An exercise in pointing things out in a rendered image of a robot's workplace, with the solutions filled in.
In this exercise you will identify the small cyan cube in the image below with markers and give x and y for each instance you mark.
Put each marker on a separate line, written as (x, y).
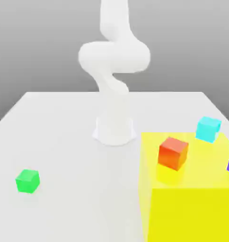
(207, 130)

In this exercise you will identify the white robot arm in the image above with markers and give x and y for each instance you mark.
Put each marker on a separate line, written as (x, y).
(114, 56)

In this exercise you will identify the large yellow box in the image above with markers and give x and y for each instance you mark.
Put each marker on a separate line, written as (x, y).
(192, 208)

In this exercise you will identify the small green cube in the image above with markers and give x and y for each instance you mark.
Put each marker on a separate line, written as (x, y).
(27, 181)

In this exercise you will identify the small red cube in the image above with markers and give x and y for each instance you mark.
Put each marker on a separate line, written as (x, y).
(172, 154)

